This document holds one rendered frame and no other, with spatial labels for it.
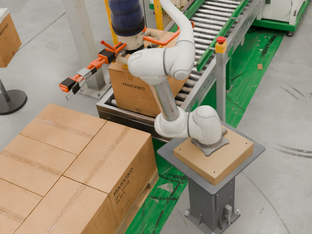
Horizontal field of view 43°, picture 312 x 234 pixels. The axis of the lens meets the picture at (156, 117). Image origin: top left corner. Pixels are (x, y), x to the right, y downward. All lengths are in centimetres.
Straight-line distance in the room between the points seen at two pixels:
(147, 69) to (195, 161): 77
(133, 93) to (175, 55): 123
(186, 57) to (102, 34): 354
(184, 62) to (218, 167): 79
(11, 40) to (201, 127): 238
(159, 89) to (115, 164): 96
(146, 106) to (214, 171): 94
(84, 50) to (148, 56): 224
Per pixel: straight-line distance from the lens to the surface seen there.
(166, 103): 216
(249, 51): 474
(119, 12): 264
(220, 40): 302
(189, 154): 248
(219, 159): 243
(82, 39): 402
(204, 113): 232
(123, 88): 308
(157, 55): 189
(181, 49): 190
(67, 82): 251
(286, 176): 345
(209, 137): 239
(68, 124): 327
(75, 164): 295
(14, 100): 460
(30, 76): 493
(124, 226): 313
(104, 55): 268
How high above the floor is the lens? 268
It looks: 43 degrees down
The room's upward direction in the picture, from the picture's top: 9 degrees counter-clockwise
